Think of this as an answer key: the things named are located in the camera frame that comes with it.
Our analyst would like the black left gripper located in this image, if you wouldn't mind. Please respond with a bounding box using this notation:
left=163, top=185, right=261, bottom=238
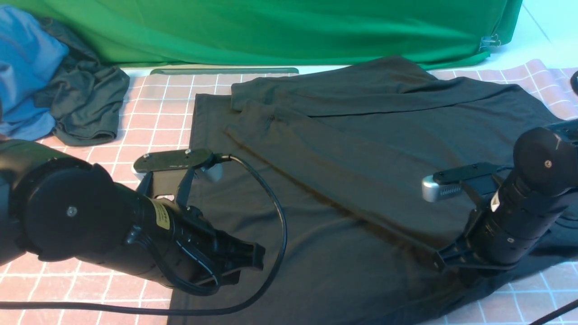
left=167, top=205, right=266, bottom=289

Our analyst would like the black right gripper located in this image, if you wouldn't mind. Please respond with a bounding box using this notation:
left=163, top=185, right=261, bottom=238
left=432, top=198, right=549, bottom=272

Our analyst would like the dark gray long-sleeve top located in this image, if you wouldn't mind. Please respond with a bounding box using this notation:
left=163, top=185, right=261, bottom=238
left=167, top=57, right=577, bottom=325

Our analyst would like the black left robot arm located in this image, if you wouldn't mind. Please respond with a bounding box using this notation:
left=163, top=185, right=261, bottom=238
left=1, top=139, right=266, bottom=295

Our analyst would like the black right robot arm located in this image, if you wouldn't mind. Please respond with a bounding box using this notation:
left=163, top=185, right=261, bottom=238
left=422, top=120, right=578, bottom=271

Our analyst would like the pink grid-pattern table mat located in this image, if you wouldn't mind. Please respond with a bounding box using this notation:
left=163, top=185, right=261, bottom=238
left=1, top=60, right=577, bottom=325

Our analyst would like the green strip at table edge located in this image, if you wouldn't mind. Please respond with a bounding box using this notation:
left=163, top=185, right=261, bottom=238
left=150, top=67, right=299, bottom=75

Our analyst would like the metal binder clip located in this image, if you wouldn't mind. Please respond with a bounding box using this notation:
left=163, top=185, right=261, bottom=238
left=478, top=34, right=502, bottom=51

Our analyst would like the dark gray crumpled garment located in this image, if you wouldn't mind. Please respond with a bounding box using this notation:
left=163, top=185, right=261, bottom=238
left=33, top=17, right=130, bottom=147

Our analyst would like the green backdrop cloth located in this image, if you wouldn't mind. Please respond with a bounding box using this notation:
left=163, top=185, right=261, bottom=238
left=1, top=0, right=522, bottom=69

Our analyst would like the blue crumpled garment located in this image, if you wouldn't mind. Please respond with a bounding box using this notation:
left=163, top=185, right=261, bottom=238
left=0, top=5, right=69, bottom=141

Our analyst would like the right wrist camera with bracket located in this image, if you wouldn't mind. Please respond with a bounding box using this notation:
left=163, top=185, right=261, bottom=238
left=421, top=162, right=512, bottom=205

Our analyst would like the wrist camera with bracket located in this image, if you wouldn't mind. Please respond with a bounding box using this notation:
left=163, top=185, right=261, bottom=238
left=421, top=162, right=512, bottom=205
left=132, top=149, right=223, bottom=207

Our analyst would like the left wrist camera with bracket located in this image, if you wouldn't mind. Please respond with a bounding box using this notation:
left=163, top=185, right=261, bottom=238
left=132, top=149, right=223, bottom=207

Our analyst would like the black left camera cable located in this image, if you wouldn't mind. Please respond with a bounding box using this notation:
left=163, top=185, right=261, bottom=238
left=0, top=154, right=288, bottom=316

